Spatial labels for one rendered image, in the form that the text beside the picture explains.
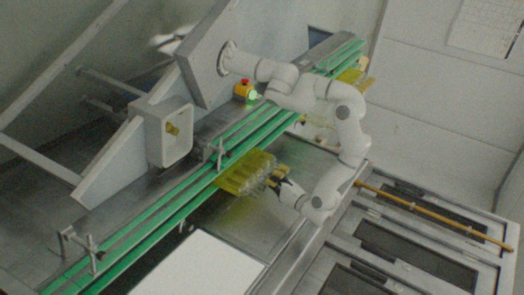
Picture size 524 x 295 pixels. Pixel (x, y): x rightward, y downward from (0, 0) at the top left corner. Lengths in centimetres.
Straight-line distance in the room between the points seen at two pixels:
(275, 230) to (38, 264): 87
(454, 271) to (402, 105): 611
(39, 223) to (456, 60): 661
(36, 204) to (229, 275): 86
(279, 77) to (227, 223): 63
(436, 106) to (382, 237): 596
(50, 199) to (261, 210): 88
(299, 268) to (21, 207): 113
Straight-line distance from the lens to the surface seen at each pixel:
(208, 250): 169
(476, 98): 769
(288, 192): 175
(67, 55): 205
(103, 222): 155
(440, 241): 208
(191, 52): 159
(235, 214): 184
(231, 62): 175
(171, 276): 161
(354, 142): 151
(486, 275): 205
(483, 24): 735
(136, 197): 163
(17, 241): 186
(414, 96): 783
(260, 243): 174
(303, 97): 160
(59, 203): 198
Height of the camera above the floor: 171
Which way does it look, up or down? 22 degrees down
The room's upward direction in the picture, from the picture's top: 114 degrees clockwise
